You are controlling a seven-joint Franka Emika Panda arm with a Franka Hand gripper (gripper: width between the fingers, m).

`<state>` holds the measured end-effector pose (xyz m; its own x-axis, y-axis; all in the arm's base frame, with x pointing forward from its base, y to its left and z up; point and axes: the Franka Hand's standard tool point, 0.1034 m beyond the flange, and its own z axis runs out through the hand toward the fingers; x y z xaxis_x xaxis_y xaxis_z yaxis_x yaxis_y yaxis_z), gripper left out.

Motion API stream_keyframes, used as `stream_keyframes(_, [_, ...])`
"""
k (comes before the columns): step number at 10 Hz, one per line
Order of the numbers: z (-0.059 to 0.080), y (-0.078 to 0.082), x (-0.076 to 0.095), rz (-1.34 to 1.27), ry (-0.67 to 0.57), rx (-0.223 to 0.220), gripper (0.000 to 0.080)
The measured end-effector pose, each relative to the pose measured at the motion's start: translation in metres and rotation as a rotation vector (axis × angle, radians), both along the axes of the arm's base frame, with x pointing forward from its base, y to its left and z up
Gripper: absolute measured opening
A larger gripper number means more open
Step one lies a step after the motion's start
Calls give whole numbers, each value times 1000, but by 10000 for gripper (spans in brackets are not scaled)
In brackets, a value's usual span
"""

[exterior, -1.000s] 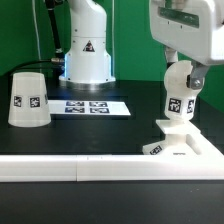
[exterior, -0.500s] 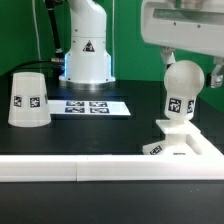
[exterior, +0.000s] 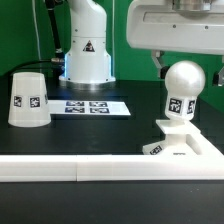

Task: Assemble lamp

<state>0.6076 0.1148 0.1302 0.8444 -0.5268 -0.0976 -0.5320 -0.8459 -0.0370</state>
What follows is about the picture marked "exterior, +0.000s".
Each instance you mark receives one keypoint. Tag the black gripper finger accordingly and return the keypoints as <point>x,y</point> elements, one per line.
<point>218,77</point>

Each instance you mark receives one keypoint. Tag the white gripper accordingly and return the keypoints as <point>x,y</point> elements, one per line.
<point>170,25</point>

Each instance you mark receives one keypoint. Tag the white lamp bulb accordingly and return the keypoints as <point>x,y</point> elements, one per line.
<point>184,81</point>

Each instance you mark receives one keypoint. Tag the white lamp base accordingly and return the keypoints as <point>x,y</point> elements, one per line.
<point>175,142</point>

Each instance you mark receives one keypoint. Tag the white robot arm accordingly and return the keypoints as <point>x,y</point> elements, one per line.
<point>87,64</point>

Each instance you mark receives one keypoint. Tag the white lamp shade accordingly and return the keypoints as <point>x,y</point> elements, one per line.
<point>29,102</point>

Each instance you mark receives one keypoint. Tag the white marker sheet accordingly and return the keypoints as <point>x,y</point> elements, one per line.
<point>110,108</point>

